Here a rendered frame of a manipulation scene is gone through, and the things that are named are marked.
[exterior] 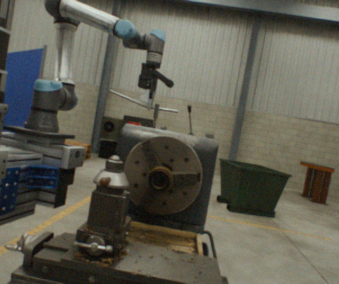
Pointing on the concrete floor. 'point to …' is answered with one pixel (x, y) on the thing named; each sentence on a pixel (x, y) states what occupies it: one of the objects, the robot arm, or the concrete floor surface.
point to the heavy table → (317, 182)
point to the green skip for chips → (250, 187)
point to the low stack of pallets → (83, 146)
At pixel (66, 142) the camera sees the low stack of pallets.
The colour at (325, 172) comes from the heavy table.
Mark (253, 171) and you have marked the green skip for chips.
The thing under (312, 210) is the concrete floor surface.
